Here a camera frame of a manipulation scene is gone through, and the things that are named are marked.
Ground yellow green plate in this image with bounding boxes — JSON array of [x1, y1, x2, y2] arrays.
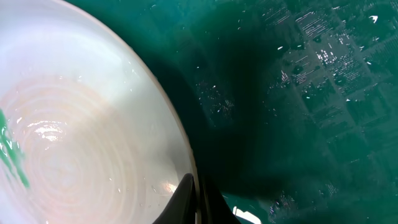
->
[[1, 1, 196, 223]]

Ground blue plastic tray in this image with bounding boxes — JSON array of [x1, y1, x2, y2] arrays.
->
[[73, 0, 397, 223]]

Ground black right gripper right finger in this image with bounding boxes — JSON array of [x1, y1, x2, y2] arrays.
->
[[199, 177, 240, 224]]

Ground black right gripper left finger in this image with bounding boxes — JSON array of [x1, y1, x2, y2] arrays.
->
[[153, 174, 197, 224]]

